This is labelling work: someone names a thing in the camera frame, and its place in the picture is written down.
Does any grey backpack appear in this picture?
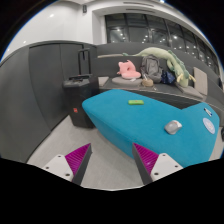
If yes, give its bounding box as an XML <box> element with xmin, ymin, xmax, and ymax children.
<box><xmin>140</xmin><ymin>55</ymin><xmax>162</xmax><ymax>83</ymax></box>

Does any grey sofa bench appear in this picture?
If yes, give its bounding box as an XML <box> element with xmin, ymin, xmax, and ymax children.
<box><xmin>92</xmin><ymin>56</ymin><xmax>224</xmax><ymax>113</ymax></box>

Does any pink plush toy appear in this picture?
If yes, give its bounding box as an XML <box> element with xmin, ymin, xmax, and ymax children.
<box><xmin>117</xmin><ymin>60</ymin><xmax>141</xmax><ymax>79</ymax></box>

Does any grey square pillow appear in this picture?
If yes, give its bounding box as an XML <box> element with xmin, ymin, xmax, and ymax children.
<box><xmin>194</xmin><ymin>67</ymin><xmax>208</xmax><ymax>95</ymax></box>

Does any teal upholstered bench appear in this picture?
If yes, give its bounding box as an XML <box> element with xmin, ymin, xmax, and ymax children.
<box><xmin>82</xmin><ymin>89</ymin><xmax>220</xmax><ymax>167</ymax></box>

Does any green dragon plush toy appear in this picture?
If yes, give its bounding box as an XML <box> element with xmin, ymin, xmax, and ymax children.
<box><xmin>122</xmin><ymin>46</ymin><xmax>197</xmax><ymax>88</ymax></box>

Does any dark blue bag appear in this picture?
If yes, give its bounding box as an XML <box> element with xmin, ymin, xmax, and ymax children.
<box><xmin>161</xmin><ymin>71</ymin><xmax>175</xmax><ymax>84</ymax></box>

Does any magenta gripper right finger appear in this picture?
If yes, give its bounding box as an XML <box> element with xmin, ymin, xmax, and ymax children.
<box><xmin>131</xmin><ymin>142</ymin><xmax>184</xmax><ymax>186</ymax></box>

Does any green rectangular box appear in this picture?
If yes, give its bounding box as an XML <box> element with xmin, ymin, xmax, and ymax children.
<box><xmin>128</xmin><ymin>100</ymin><xmax>144</xmax><ymax>105</ymax></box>

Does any white round sticker disc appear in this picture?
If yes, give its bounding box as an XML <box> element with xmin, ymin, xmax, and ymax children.
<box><xmin>203</xmin><ymin>118</ymin><xmax>215</xmax><ymax>134</ymax></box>

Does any black rolling suitcase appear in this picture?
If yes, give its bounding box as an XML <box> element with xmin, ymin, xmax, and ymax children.
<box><xmin>62</xmin><ymin>48</ymin><xmax>100</xmax><ymax>129</ymax></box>

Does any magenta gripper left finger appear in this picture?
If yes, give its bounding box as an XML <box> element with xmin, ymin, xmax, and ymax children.
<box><xmin>42</xmin><ymin>142</ymin><xmax>93</xmax><ymax>186</ymax></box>

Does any grey round cushion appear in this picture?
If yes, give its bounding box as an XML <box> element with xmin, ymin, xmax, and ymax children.
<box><xmin>112</xmin><ymin>77</ymin><xmax>142</xmax><ymax>86</ymax></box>

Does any grey computer mouse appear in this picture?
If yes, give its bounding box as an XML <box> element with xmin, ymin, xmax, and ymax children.
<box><xmin>164</xmin><ymin>120</ymin><xmax>182</xmax><ymax>135</ymax></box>

